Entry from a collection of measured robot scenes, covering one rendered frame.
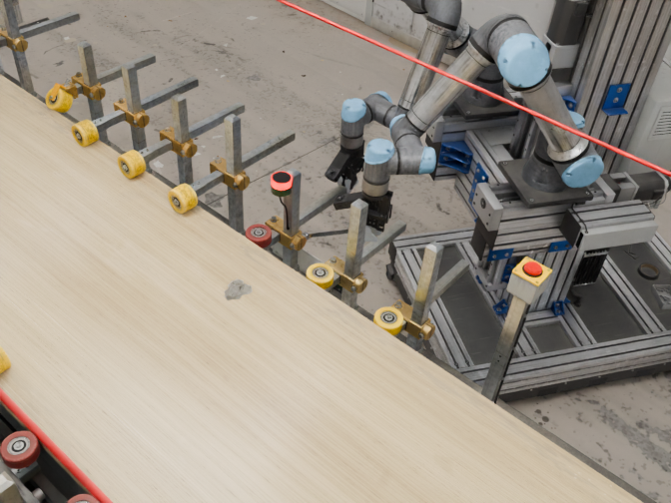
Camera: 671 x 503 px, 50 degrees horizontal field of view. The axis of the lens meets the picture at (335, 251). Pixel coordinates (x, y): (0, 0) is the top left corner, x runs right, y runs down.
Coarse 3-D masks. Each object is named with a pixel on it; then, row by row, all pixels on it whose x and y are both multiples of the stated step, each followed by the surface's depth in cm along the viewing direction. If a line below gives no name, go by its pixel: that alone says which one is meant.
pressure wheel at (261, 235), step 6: (252, 228) 220; (258, 228) 220; (264, 228) 220; (246, 234) 218; (252, 234) 218; (258, 234) 218; (264, 234) 219; (270, 234) 218; (252, 240) 216; (258, 240) 216; (264, 240) 216; (270, 240) 219; (264, 246) 218
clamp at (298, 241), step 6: (276, 216) 230; (270, 222) 228; (276, 222) 228; (282, 222) 228; (270, 228) 228; (276, 228) 226; (282, 228) 226; (282, 234) 225; (300, 234) 225; (282, 240) 227; (288, 240) 224; (294, 240) 224; (300, 240) 223; (306, 240) 226; (288, 246) 226; (294, 246) 224; (300, 246) 225
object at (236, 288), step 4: (232, 280) 203; (236, 280) 202; (240, 280) 203; (228, 284) 202; (232, 284) 201; (236, 284) 202; (240, 284) 202; (244, 284) 200; (248, 284) 203; (228, 288) 200; (232, 288) 199; (236, 288) 200; (240, 288) 200; (244, 288) 200; (248, 288) 201; (228, 292) 199; (232, 292) 199; (236, 292) 200; (240, 292) 199; (244, 292) 200; (248, 292) 200; (224, 296) 199; (228, 296) 198; (232, 296) 198; (236, 296) 198; (240, 296) 199
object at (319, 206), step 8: (336, 192) 243; (344, 192) 246; (320, 200) 239; (328, 200) 240; (312, 208) 236; (320, 208) 238; (304, 216) 233; (312, 216) 236; (272, 232) 226; (272, 240) 224; (264, 248) 222
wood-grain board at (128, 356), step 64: (0, 128) 251; (64, 128) 253; (0, 192) 226; (64, 192) 228; (128, 192) 230; (0, 256) 205; (64, 256) 206; (128, 256) 208; (192, 256) 210; (256, 256) 212; (0, 320) 188; (64, 320) 189; (128, 320) 191; (192, 320) 192; (256, 320) 193; (320, 320) 195; (0, 384) 173; (64, 384) 174; (128, 384) 176; (192, 384) 177; (256, 384) 178; (320, 384) 179; (384, 384) 181; (448, 384) 182; (64, 448) 162; (128, 448) 163; (192, 448) 164; (256, 448) 165; (320, 448) 166; (384, 448) 167; (448, 448) 168; (512, 448) 170
